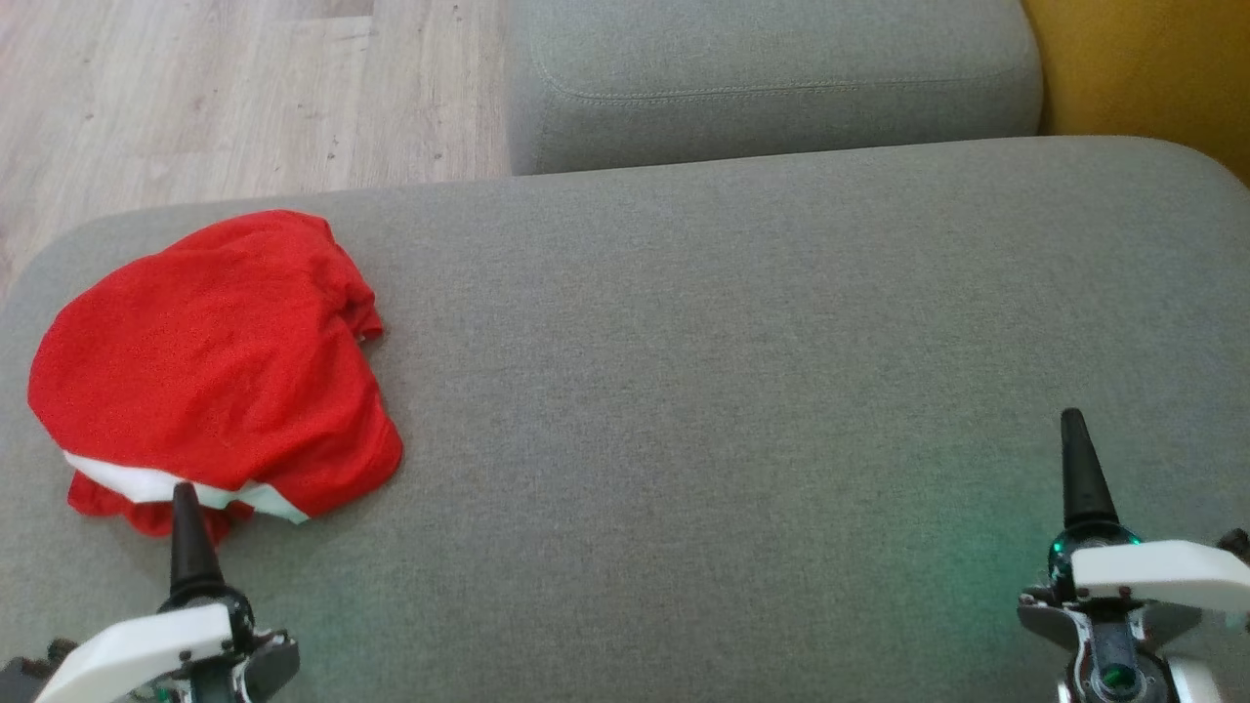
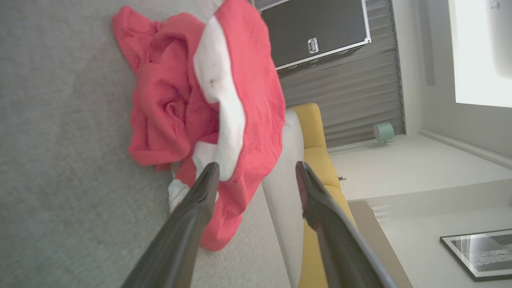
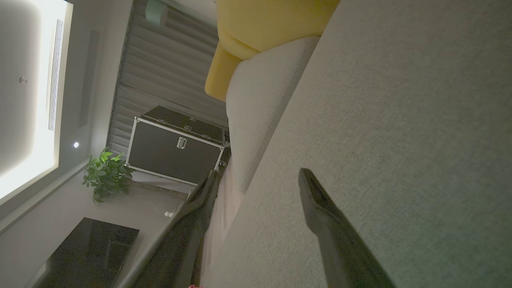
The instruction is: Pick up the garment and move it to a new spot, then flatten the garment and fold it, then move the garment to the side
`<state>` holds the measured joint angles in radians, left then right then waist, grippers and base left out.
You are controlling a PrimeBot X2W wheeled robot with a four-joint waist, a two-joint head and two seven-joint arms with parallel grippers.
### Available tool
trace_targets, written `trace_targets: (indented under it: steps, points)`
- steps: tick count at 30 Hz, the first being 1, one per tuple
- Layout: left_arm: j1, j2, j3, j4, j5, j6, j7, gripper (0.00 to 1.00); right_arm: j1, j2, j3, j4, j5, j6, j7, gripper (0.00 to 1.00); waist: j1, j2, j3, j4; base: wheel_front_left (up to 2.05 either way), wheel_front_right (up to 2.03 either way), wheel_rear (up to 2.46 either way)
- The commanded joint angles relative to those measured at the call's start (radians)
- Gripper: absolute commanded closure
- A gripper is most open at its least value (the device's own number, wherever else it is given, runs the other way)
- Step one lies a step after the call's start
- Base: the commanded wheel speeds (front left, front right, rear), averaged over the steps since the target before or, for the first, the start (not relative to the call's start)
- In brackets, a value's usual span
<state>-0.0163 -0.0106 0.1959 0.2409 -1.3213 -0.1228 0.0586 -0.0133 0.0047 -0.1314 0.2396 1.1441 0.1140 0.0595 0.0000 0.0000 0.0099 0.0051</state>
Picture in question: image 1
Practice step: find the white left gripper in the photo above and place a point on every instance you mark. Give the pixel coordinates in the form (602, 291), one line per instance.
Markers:
(146, 649)

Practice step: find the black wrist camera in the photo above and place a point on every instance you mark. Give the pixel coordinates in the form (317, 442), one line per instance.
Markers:
(29, 679)
(1235, 547)

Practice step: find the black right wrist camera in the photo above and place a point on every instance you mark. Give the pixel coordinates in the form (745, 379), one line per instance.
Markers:
(1235, 547)

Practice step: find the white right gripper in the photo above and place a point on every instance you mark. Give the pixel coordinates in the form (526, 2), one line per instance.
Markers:
(1152, 571)

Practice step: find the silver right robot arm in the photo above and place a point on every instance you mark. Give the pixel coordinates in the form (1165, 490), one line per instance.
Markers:
(1193, 683)

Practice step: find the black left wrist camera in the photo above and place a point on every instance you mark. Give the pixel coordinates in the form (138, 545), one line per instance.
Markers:
(29, 679)

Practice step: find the red shorts with white band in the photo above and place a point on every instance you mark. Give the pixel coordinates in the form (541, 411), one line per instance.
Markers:
(205, 371)

